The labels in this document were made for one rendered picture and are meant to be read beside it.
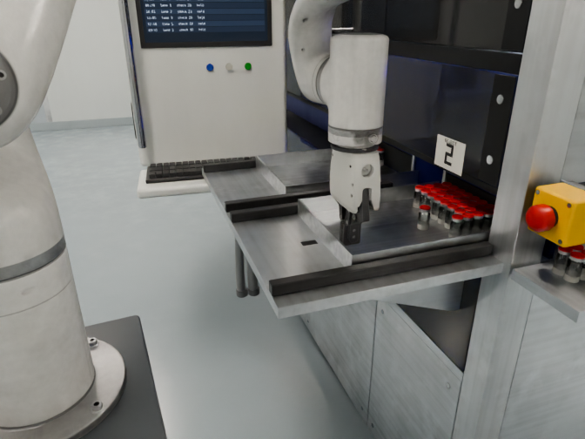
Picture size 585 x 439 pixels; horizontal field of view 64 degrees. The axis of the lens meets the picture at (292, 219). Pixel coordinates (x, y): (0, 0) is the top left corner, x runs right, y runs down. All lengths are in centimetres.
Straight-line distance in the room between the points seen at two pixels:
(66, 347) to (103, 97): 567
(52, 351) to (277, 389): 135
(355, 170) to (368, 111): 9
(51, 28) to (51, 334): 29
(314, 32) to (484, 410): 77
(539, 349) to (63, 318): 83
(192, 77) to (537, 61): 106
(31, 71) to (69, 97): 577
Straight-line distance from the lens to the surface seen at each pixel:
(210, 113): 159
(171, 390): 189
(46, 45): 44
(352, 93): 70
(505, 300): 90
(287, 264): 80
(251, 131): 162
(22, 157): 55
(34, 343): 55
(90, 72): 614
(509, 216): 85
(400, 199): 108
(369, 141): 72
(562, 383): 117
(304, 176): 121
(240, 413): 177
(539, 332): 101
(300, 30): 74
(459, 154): 93
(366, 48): 69
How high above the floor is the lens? 127
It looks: 24 degrees down
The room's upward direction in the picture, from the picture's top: straight up
